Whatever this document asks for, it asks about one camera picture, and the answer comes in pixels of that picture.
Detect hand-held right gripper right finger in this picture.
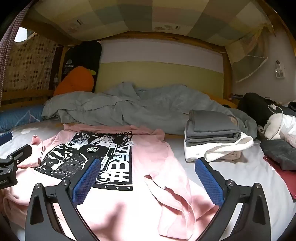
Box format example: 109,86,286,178
195,158,274,241

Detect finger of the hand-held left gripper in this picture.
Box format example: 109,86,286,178
0,145,33,165
0,132,12,146

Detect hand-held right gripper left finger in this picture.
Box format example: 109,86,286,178
24,158,101,241

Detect pink printed T-shirt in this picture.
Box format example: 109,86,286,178
0,124,220,240

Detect folded grey clothes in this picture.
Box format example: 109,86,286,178
185,109,242,147

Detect blue patterned pillow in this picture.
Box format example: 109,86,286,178
0,104,45,133

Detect grey printed bed sheet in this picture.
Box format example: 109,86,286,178
0,120,296,241

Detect beige cloth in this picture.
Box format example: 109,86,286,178
222,151,242,161

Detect folded white garment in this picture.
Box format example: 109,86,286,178
184,128,254,163

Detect dark grey cloth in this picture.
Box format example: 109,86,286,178
259,139,296,172

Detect red laptop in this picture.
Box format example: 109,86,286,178
263,156,296,200

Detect checkered mosaic curtain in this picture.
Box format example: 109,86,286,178
2,35,58,93

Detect yellow cloth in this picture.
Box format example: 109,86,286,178
222,98,238,109

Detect white cloth bundle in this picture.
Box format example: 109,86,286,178
264,114,285,140

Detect orange carrot plush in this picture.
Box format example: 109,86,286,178
53,66,97,96

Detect black garment pile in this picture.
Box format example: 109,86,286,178
237,92,296,142

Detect grey duvet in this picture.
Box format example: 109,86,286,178
42,81,258,141

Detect white plastic bag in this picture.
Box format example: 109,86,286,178
277,114,296,147

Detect houndstooth fabric strip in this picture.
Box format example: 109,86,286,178
0,2,31,100

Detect black printed bag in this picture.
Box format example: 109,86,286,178
48,41,102,93

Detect translucent net curtain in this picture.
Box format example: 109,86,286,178
229,25,269,82

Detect pastel patchwork cloth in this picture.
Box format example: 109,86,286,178
23,0,275,63

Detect wooden bed frame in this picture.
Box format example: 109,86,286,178
0,30,233,107

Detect white wall socket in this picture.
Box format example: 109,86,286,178
275,60,285,79

